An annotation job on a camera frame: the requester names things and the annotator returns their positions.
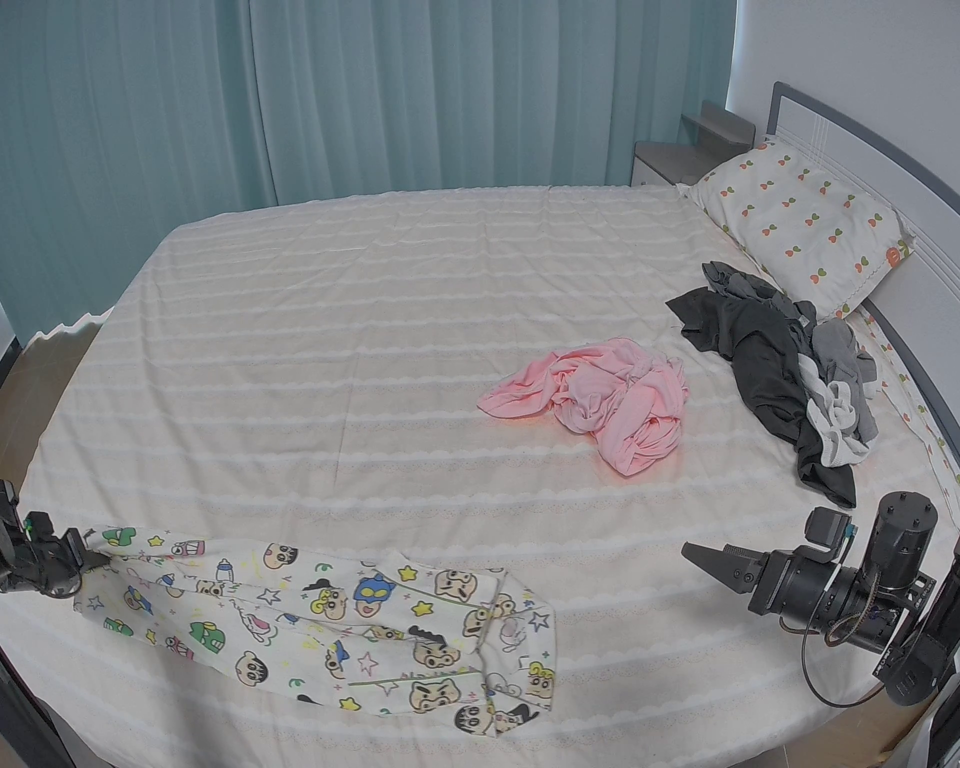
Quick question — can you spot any black cable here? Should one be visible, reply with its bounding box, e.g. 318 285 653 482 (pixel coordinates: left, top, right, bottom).
799 622 890 708

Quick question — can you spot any bed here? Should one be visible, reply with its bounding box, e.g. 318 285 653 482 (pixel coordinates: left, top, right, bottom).
0 81 960 768

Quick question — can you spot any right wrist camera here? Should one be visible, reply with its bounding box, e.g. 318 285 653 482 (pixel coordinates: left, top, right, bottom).
806 507 856 560

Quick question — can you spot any white printed pyjama top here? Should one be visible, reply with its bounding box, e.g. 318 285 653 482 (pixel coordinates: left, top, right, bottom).
72 525 560 740

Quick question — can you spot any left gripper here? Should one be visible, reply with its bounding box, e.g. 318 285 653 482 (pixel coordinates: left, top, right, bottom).
0 528 93 600

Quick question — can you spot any pink garment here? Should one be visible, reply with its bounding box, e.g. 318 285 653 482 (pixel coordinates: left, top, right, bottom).
477 337 690 477

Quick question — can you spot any blue-green curtain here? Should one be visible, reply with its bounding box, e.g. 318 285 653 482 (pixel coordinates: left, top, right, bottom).
0 0 744 350

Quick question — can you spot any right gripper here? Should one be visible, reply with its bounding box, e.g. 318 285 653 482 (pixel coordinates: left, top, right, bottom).
681 541 876 647

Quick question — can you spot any pile of clothes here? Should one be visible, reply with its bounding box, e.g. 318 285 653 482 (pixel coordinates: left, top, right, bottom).
666 261 880 509

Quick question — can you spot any grey bedside table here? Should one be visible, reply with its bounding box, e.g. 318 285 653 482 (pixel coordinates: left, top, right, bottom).
632 99 755 187

